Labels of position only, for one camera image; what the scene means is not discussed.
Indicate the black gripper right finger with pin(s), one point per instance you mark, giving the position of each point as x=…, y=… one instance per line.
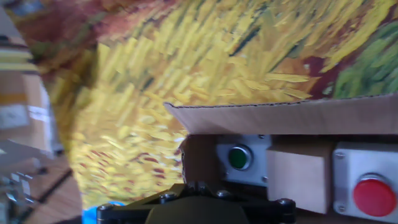
x=270, y=213

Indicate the Van Gogh print tablecloth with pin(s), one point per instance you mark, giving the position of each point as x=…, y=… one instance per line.
x=186, y=62

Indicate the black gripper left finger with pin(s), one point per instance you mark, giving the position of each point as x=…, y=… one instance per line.
x=124, y=214

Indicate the background cardboard carton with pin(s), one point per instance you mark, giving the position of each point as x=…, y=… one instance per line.
x=25, y=124

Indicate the brown cardboard box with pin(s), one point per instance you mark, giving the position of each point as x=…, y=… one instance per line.
x=280, y=118

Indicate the grey green-button switch box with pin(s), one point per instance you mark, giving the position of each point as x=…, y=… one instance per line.
x=239, y=157

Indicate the grey red-button switch box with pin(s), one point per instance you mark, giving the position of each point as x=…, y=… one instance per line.
x=373, y=196

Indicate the small cardboard block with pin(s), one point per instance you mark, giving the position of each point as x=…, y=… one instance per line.
x=298, y=177

